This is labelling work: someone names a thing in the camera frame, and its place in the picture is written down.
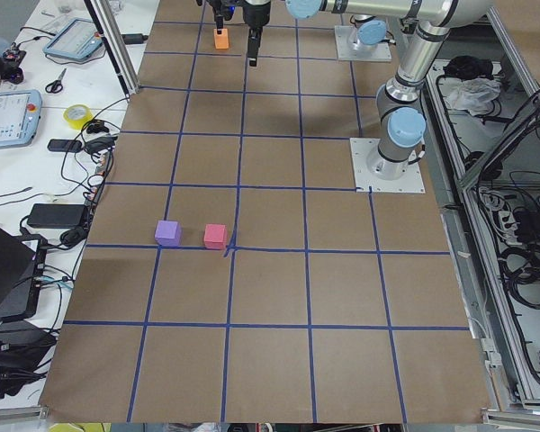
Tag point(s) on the upper teach pendant tablet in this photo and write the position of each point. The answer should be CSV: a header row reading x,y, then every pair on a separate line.
x,y
77,41

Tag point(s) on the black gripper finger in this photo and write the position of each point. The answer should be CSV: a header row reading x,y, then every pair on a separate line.
x,y
253,46
219,22

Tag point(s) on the pink foam cube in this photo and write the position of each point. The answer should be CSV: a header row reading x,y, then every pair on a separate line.
x,y
215,236

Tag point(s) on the yellow tape roll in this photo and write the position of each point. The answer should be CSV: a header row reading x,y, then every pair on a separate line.
x,y
77,116

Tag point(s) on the black power adapter brick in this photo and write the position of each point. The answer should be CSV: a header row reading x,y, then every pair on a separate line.
x,y
56,216

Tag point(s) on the lower teach pendant tablet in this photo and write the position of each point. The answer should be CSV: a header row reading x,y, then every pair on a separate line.
x,y
20,113

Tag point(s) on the orange foam cube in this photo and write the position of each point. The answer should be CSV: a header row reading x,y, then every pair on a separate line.
x,y
221,39

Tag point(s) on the black laptop computer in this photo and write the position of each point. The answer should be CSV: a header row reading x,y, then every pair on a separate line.
x,y
21,265

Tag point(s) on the brown paper table cover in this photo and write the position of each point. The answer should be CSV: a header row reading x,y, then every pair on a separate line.
x,y
326,305

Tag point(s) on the black handled scissors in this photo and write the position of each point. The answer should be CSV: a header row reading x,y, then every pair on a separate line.
x,y
56,86

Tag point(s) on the purple foam cube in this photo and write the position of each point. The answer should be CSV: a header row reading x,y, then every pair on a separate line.
x,y
168,233

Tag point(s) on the aluminium frame post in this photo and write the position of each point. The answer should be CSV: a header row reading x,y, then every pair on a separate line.
x,y
104,21

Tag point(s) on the black power strip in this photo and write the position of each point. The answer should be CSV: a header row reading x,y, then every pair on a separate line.
x,y
95,183

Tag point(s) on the black and white cloth pile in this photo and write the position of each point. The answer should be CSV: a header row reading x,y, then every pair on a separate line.
x,y
477,89

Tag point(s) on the teach pendant tablet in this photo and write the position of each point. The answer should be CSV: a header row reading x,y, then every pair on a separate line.
x,y
77,41
20,113

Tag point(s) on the black smartphone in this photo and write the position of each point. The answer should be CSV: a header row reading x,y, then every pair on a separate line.
x,y
64,145

